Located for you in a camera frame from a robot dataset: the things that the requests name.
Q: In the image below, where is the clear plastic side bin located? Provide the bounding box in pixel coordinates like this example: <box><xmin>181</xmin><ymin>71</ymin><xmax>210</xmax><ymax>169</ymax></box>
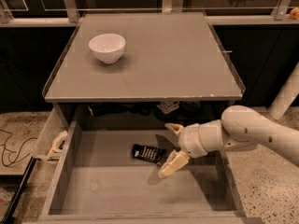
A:
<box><xmin>33</xmin><ymin>109</ymin><xmax>67</xmax><ymax>161</ymax></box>

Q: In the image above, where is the white ceramic bowl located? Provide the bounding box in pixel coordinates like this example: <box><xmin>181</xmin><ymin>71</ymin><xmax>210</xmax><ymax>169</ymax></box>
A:
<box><xmin>89</xmin><ymin>34</ymin><xmax>126</xmax><ymax>64</ymax></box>

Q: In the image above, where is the black cable on floor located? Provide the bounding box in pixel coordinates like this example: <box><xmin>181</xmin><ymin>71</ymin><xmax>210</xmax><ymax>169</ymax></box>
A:
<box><xmin>0</xmin><ymin>128</ymin><xmax>39</xmax><ymax>168</ymax></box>

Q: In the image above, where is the grey cabinet with counter top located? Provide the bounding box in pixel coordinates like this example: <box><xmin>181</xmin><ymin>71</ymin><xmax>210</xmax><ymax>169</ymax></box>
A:
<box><xmin>43</xmin><ymin>12</ymin><xmax>245</xmax><ymax>116</ymax></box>

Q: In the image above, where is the black white patterned packet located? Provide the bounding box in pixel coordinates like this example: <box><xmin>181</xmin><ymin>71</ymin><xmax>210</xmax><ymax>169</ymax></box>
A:
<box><xmin>157</xmin><ymin>101</ymin><xmax>179</xmax><ymax>114</ymax></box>

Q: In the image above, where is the metal window frame rail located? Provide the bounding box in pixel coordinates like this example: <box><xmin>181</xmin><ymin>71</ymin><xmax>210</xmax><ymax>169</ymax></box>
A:
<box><xmin>0</xmin><ymin>0</ymin><xmax>299</xmax><ymax>27</ymax></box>

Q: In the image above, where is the white tape roll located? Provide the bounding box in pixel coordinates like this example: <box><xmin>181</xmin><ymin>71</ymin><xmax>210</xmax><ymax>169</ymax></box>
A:
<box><xmin>48</xmin><ymin>131</ymin><xmax>67</xmax><ymax>157</ymax></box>

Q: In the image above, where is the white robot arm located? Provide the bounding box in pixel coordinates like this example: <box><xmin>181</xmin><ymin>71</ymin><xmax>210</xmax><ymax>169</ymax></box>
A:
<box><xmin>158</xmin><ymin>64</ymin><xmax>299</xmax><ymax>178</ymax></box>

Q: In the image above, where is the open grey top drawer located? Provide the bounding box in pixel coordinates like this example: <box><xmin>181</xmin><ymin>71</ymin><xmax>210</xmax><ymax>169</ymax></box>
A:
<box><xmin>23</xmin><ymin>119</ymin><xmax>263</xmax><ymax>224</ymax></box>

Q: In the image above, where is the small orange object on ledge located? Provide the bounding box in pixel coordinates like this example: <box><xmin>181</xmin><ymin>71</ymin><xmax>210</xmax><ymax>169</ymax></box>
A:
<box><xmin>290</xmin><ymin>7</ymin><xmax>299</xmax><ymax>20</ymax></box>

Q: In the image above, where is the black rxbar chocolate wrapper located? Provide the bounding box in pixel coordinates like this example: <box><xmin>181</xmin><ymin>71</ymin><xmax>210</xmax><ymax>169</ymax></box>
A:
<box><xmin>132</xmin><ymin>144</ymin><xmax>165</xmax><ymax>163</ymax></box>

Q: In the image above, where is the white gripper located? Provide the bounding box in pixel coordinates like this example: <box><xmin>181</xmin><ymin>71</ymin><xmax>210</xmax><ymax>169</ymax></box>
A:
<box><xmin>158</xmin><ymin>123</ymin><xmax>207</xmax><ymax>178</ymax></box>

